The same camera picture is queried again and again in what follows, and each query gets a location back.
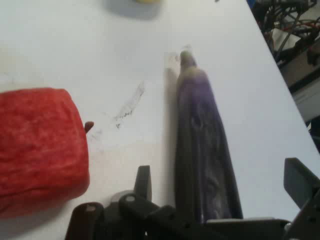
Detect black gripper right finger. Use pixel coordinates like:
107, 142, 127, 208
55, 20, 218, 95
282, 157, 320, 240

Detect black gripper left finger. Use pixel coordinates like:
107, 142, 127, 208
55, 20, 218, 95
65, 165, 181, 240

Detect purple toy eggplant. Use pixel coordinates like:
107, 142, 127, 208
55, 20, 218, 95
174, 49, 244, 225

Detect red toy apple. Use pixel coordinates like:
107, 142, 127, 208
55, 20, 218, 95
0, 87, 95, 220

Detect tangle of dark cables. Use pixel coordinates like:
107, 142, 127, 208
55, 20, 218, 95
246, 0, 320, 67

